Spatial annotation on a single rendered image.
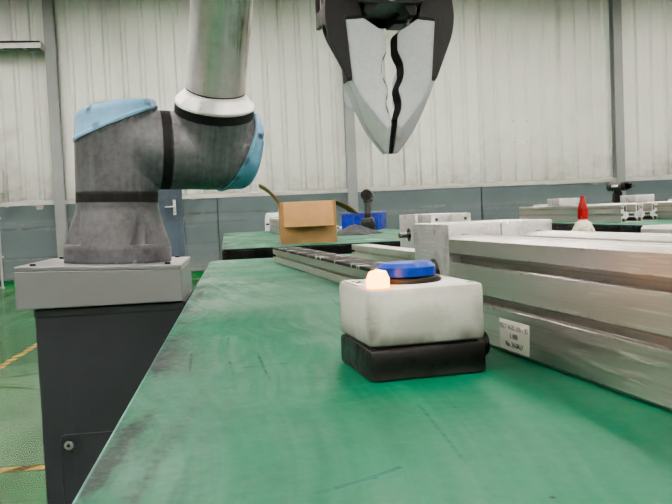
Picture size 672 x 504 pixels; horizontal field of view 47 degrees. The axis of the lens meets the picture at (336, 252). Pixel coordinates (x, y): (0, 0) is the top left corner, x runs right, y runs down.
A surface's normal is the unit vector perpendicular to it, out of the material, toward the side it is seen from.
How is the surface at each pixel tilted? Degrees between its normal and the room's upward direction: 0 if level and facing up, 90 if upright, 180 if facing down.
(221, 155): 116
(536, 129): 90
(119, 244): 73
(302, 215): 68
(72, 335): 90
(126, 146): 90
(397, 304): 90
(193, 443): 0
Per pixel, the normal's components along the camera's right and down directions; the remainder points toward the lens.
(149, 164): 0.30, 0.47
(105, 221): 0.04, -0.25
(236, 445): -0.04, -1.00
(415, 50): 0.23, 0.04
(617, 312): -0.97, 0.06
